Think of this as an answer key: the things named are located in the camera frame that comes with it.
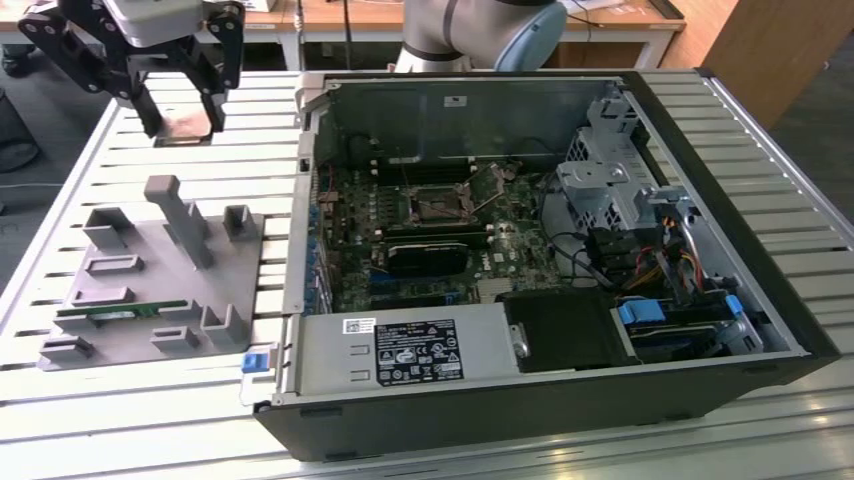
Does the black graphics card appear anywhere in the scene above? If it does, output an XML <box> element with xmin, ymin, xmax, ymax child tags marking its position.
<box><xmin>384</xmin><ymin>241</ymin><xmax>471</xmax><ymax>280</ymax></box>

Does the grey parts rack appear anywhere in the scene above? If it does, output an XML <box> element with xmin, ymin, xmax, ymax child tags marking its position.
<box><xmin>37</xmin><ymin>174</ymin><xmax>268</xmax><ymax>374</ymax></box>

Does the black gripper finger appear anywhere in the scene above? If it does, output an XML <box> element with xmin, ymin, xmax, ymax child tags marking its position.
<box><xmin>17</xmin><ymin>0</ymin><xmax>164</xmax><ymax>141</ymax></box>
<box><xmin>179</xmin><ymin>1</ymin><xmax>247</xmax><ymax>135</ymax></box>

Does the coloured wire bundle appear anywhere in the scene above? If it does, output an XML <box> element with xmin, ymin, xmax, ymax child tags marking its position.
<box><xmin>624</xmin><ymin>209</ymin><xmax>706</xmax><ymax>292</ymax></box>

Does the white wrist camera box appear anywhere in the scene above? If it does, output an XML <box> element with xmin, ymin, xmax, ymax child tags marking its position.
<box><xmin>104</xmin><ymin>0</ymin><xmax>203</xmax><ymax>50</ymax></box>

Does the black RAM slot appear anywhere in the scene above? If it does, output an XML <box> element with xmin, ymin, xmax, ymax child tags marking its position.
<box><xmin>374</xmin><ymin>158</ymin><xmax>476</xmax><ymax>186</ymax></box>
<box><xmin>379</xmin><ymin>225</ymin><xmax>488</xmax><ymax>247</ymax></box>

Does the blue disk carrier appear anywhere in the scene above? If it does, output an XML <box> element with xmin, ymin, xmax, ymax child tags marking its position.
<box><xmin>616</xmin><ymin>296</ymin><xmax>667</xmax><ymax>330</ymax></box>

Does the black plastic shroud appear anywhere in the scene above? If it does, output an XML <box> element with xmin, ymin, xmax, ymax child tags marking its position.
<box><xmin>495</xmin><ymin>288</ymin><xmax>634</xmax><ymax>376</ymax></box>

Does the green RAM stick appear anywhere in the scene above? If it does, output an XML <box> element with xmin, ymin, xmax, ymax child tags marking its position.
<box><xmin>56</xmin><ymin>298</ymin><xmax>189</xmax><ymax>322</ymax></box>

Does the silver drive cage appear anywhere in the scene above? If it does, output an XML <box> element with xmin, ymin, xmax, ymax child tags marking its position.
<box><xmin>555</xmin><ymin>96</ymin><xmax>671</xmax><ymax>237</ymax></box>

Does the CPU socket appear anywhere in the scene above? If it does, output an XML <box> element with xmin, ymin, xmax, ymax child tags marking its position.
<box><xmin>404</xmin><ymin>184</ymin><xmax>479</xmax><ymax>227</ymax></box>

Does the black PC case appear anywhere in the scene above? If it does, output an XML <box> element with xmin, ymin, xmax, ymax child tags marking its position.
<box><xmin>251</xmin><ymin>68</ymin><xmax>843</xmax><ymax>464</ymax></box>

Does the metal socket cover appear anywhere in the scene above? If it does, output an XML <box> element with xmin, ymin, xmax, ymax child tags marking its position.
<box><xmin>466</xmin><ymin>162</ymin><xmax>516</xmax><ymax>209</ymax></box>

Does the metal locking lever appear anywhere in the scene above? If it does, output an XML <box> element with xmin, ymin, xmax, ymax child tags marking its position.
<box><xmin>474</xmin><ymin>187</ymin><xmax>510</xmax><ymax>223</ymax></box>

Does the wooden desk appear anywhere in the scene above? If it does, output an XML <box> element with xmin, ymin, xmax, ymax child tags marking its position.
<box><xmin>0</xmin><ymin>0</ymin><xmax>689</xmax><ymax>72</ymax></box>

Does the silver chipset heatsink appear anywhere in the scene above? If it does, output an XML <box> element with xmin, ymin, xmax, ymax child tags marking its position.
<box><xmin>475</xmin><ymin>278</ymin><xmax>514</xmax><ymax>304</ymax></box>

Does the silver CPU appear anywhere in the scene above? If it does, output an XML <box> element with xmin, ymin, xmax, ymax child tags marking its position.
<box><xmin>153</xmin><ymin>106</ymin><xmax>216</xmax><ymax>148</ymax></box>

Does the silver power supply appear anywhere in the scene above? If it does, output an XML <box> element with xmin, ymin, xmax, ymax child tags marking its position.
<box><xmin>284</xmin><ymin>303</ymin><xmax>523</xmax><ymax>400</ymax></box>

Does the thin black wire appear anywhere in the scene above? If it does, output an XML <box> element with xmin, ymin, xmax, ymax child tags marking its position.
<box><xmin>542</xmin><ymin>231</ymin><xmax>606</xmax><ymax>282</ymax></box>

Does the wooden cabinet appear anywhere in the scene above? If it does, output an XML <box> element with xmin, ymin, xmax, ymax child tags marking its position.
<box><xmin>665</xmin><ymin>0</ymin><xmax>854</xmax><ymax>130</ymax></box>

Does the green motherboard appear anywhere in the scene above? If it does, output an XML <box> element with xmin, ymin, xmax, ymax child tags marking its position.
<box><xmin>304</xmin><ymin>158</ymin><xmax>563</xmax><ymax>315</ymax></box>

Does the black power supply label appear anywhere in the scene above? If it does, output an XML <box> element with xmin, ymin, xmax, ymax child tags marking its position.
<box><xmin>371</xmin><ymin>323</ymin><xmax>464</xmax><ymax>387</ymax></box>

